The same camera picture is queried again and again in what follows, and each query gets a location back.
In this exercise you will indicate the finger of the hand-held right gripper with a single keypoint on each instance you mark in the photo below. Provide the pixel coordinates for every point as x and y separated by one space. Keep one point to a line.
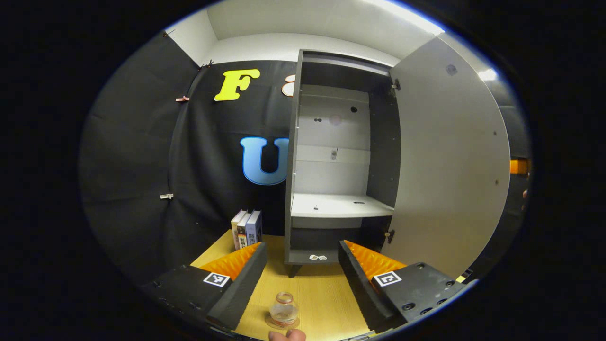
518 166

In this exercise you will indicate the white spine book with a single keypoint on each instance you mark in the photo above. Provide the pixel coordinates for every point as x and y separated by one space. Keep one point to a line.
242 232

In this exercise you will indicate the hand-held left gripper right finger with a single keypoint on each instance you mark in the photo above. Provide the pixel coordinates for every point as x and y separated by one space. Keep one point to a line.
362 289

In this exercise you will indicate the beige cabinet door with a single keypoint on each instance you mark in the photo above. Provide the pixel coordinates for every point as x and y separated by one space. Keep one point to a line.
450 166

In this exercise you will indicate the black backdrop clip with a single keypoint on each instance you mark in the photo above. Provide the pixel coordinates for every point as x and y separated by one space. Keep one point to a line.
168 33
207 63

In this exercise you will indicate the small ceiling light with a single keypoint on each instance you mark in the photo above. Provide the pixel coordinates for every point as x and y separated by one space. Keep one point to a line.
487 75

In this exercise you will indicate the black backdrop cloth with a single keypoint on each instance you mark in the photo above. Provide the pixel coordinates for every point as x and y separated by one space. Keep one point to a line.
132 166

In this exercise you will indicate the beige spine book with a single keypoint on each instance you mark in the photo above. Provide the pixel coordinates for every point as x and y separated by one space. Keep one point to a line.
235 227

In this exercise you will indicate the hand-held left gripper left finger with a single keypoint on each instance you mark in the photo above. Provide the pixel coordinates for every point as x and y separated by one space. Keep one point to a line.
241 291

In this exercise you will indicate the clear bottle with red label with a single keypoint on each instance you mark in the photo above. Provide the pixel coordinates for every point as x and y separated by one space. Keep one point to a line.
284 312

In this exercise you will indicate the pink backdrop clip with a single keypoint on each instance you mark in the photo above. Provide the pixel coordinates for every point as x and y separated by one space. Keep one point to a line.
182 99

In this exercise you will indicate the dark grey cabinet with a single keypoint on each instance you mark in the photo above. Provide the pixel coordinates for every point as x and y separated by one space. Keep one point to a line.
383 151

